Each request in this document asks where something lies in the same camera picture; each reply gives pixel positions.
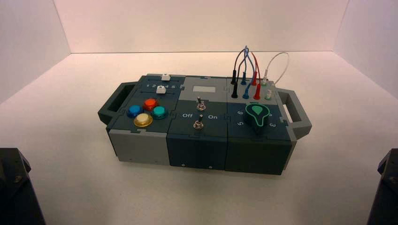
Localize teal push button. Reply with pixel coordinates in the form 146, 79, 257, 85
151, 105, 169, 120

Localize orange push button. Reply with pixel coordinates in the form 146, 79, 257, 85
142, 98, 160, 112

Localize yellow push button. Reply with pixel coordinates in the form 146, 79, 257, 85
133, 113, 153, 128

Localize blue push button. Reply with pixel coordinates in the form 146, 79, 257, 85
127, 105, 144, 118

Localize grey modular control box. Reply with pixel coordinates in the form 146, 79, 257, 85
97, 73, 313, 176

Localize black rotary knob green pointer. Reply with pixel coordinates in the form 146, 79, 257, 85
242, 103, 270, 135

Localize black jumper cable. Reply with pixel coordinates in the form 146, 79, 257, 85
230, 48, 247, 99

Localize blue jumper cable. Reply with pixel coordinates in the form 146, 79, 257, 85
240, 45, 256, 100

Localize red jumper cable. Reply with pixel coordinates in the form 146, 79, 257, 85
250, 51, 262, 101

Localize white jumper cable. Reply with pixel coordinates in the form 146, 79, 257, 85
261, 52, 290, 101

